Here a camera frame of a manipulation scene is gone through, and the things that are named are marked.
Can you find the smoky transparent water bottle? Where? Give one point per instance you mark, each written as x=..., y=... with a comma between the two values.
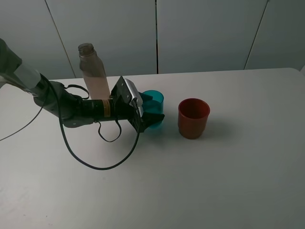
x=93, y=72

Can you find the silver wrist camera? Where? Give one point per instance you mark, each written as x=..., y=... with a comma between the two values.
x=134, y=95

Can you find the teal transparent plastic cup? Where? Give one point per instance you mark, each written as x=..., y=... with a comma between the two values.
x=153, y=106

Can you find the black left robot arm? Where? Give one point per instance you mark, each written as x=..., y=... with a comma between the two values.
x=52, y=96

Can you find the red plastic cup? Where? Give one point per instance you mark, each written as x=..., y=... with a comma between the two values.
x=192, y=117

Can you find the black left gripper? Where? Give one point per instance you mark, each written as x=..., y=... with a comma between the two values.
x=123, y=110

